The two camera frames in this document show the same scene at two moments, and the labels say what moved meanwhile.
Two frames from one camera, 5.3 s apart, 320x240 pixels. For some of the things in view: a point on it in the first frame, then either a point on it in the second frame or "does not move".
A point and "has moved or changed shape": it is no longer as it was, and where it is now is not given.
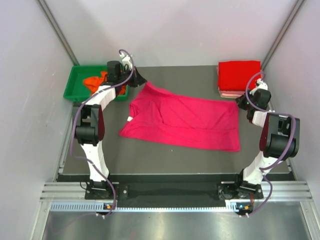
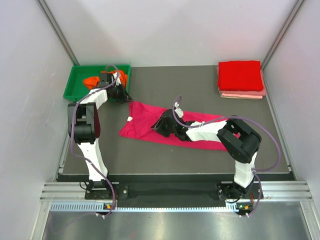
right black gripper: [240, 101] -> [159, 127]
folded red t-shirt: [241, 75] does not move
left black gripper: [137, 79] -> [125, 97]
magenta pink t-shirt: [158, 116] has moved or changed shape
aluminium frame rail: [62, 192] does not move
